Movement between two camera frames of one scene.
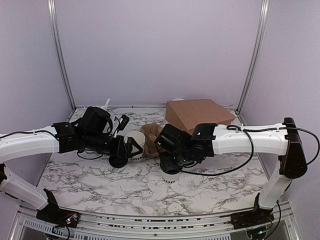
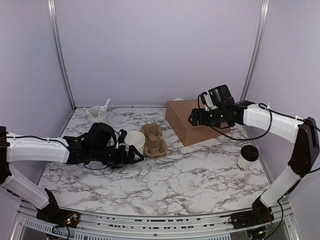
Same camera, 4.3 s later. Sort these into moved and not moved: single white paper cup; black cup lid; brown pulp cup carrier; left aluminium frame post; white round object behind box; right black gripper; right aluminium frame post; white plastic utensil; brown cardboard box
Moved: single white paper cup; right black gripper; black cup lid
Not moved: brown pulp cup carrier; white plastic utensil; brown cardboard box; right aluminium frame post; left aluminium frame post; white round object behind box
